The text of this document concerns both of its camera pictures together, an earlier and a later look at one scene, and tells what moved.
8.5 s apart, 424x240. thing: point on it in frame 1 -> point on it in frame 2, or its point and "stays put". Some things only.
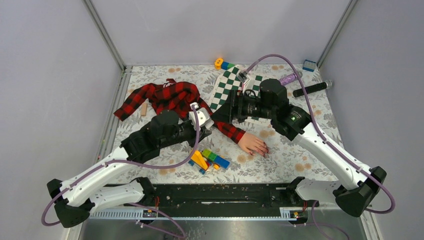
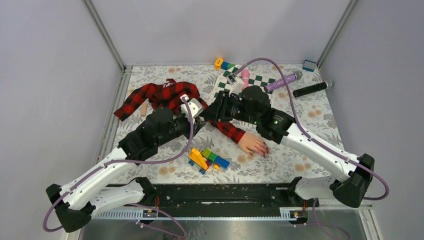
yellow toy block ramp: (197, 158) stays put
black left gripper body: (192, 142) -> (196, 121)
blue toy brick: (309, 65) stays put
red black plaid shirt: (176, 97) stays put
